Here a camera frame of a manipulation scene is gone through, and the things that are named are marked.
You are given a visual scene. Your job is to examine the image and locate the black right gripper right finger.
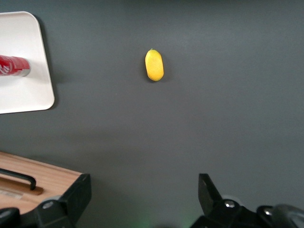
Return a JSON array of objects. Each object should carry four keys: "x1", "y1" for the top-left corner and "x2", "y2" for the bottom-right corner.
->
[{"x1": 190, "y1": 173, "x2": 260, "y2": 228}]

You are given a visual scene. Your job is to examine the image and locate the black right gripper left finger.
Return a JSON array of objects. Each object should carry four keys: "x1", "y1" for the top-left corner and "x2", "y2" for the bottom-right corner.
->
[{"x1": 35, "y1": 173, "x2": 92, "y2": 228}]

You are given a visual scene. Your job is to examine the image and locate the red coke bottle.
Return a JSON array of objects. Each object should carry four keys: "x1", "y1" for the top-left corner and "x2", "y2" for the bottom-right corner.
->
[{"x1": 0, "y1": 54, "x2": 31, "y2": 77}]

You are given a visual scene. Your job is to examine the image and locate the white rectangular tray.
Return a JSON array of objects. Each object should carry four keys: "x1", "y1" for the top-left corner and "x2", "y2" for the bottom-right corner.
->
[{"x1": 0, "y1": 11, "x2": 56, "y2": 115}]

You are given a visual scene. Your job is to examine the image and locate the wooden drawer front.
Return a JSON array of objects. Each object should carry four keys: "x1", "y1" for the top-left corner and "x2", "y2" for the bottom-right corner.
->
[{"x1": 0, "y1": 151, "x2": 84, "y2": 199}]

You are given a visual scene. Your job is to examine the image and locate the wooden drawer cabinet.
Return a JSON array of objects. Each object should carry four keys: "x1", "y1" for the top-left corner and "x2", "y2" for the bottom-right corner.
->
[{"x1": 0, "y1": 151, "x2": 84, "y2": 215}]

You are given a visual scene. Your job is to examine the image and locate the yellow lemon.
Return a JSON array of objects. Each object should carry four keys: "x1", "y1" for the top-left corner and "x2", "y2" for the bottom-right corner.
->
[{"x1": 144, "y1": 48, "x2": 165, "y2": 82}]

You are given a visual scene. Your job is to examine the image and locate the black metal drawer handle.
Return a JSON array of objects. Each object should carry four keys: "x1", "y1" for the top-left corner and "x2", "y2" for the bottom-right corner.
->
[{"x1": 0, "y1": 168, "x2": 37, "y2": 191}]

